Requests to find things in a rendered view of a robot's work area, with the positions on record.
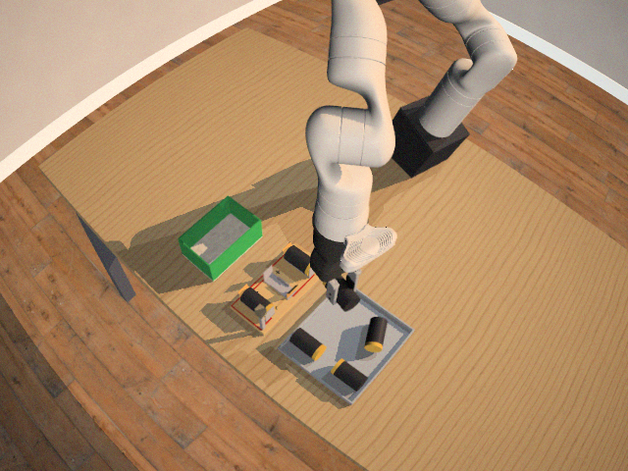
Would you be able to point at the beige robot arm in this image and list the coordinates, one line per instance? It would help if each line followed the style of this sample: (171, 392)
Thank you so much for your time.
(343, 142)

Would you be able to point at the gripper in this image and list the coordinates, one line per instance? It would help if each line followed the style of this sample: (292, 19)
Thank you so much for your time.
(345, 245)

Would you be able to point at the green open-top box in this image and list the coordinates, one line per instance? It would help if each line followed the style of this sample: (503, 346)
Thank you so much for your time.
(228, 230)

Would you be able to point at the black cylinder with yellow end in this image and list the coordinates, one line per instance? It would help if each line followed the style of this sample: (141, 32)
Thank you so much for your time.
(309, 345)
(347, 298)
(252, 298)
(349, 375)
(298, 259)
(376, 334)

